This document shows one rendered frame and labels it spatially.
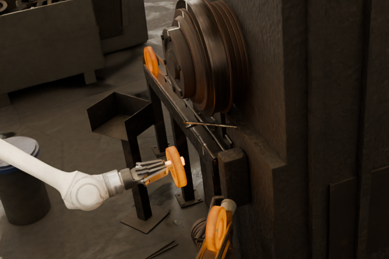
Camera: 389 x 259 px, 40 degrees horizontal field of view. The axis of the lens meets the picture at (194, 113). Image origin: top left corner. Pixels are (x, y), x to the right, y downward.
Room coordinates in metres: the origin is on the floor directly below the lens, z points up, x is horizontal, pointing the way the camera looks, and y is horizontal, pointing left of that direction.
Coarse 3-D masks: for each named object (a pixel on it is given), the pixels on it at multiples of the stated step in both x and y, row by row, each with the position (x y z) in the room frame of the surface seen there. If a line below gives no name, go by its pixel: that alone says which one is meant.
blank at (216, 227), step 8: (216, 208) 1.43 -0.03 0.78; (224, 208) 1.46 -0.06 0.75; (208, 216) 1.39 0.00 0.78; (216, 216) 1.39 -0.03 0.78; (224, 216) 1.45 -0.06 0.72; (208, 224) 1.37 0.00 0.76; (216, 224) 1.37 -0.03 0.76; (224, 224) 1.44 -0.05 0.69; (208, 232) 1.35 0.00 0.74; (216, 232) 1.36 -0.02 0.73; (224, 232) 1.43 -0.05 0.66; (208, 240) 1.34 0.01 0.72; (216, 240) 1.35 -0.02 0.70; (208, 248) 1.34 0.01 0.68; (216, 248) 1.34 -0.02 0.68
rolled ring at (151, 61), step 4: (144, 48) 3.03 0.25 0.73; (148, 48) 2.97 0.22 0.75; (144, 52) 3.04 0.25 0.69; (148, 52) 2.94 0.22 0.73; (152, 52) 2.94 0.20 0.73; (144, 56) 3.06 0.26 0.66; (148, 56) 3.04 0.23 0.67; (152, 56) 2.92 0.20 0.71; (148, 60) 3.04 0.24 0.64; (152, 60) 2.90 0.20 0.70; (156, 60) 2.91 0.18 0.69; (148, 64) 3.02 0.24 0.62; (152, 64) 2.90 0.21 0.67; (156, 64) 2.90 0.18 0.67; (152, 68) 2.91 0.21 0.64; (156, 68) 2.90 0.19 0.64; (152, 72) 2.92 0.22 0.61; (156, 72) 2.91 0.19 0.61
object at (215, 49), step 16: (192, 0) 1.96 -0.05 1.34; (192, 16) 1.86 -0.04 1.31; (208, 16) 1.83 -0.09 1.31; (208, 32) 1.78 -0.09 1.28; (208, 48) 1.73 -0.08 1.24; (224, 48) 1.75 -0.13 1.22; (208, 64) 1.73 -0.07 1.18; (224, 64) 1.72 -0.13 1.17; (224, 80) 1.72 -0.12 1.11; (224, 96) 1.73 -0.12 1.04; (208, 112) 1.80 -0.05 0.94
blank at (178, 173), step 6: (168, 150) 1.63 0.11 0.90; (174, 150) 1.63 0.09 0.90; (168, 156) 1.64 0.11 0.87; (174, 156) 1.60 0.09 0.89; (174, 162) 1.58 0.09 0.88; (180, 162) 1.58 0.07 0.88; (174, 168) 1.57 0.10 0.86; (180, 168) 1.57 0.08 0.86; (174, 174) 1.63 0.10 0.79; (180, 174) 1.56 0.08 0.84; (174, 180) 1.63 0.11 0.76; (180, 180) 1.56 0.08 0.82; (186, 180) 1.57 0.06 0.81; (180, 186) 1.57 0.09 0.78
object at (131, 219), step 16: (112, 96) 2.50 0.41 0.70; (128, 96) 2.45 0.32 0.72; (96, 112) 2.40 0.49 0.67; (112, 112) 2.48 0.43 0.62; (128, 112) 2.47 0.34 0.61; (144, 112) 2.30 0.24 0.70; (96, 128) 2.39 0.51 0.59; (112, 128) 2.35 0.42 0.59; (128, 128) 2.21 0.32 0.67; (144, 128) 2.28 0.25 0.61; (128, 144) 2.31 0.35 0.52; (128, 160) 2.32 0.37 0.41; (144, 192) 2.33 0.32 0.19; (144, 208) 2.31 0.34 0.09; (160, 208) 2.39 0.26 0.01; (128, 224) 2.29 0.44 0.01; (144, 224) 2.28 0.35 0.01
